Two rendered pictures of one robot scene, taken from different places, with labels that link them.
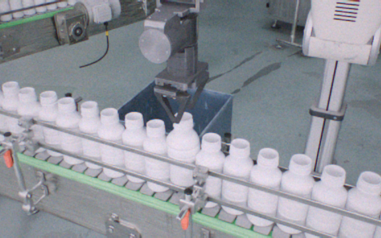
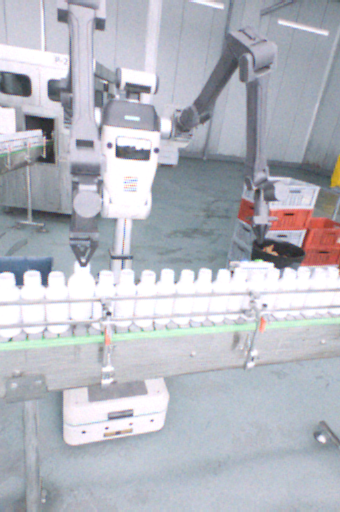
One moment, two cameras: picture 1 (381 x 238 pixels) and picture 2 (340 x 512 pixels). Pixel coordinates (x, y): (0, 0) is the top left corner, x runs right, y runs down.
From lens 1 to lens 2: 0.39 m
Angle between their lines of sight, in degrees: 40
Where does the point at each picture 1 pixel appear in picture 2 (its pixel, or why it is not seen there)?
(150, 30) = (84, 192)
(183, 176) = (86, 310)
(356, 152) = not seen: hidden behind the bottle
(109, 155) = (10, 315)
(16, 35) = not seen: outside the picture
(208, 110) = not seen: hidden behind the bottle
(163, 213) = (71, 347)
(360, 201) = (204, 286)
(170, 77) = (82, 230)
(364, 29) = (142, 195)
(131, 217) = (36, 365)
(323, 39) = (117, 205)
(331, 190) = (189, 284)
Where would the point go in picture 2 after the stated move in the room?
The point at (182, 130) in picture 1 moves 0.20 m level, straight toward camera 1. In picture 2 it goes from (85, 273) to (132, 311)
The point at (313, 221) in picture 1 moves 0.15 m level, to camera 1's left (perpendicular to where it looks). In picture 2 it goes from (180, 308) to (140, 325)
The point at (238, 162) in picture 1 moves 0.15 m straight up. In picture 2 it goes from (129, 285) to (134, 234)
